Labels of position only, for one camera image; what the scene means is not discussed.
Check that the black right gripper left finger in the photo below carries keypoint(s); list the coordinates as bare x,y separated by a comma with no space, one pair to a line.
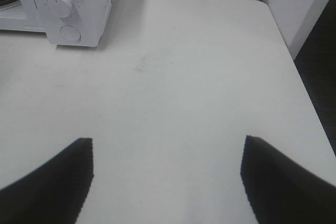
55,192

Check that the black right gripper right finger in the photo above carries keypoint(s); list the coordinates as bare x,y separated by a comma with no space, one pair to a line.
281,191

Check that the white microwave oven body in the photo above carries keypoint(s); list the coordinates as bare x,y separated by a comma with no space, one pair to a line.
89,17

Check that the white lower microwave knob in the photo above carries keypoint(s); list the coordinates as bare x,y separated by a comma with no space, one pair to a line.
61,8

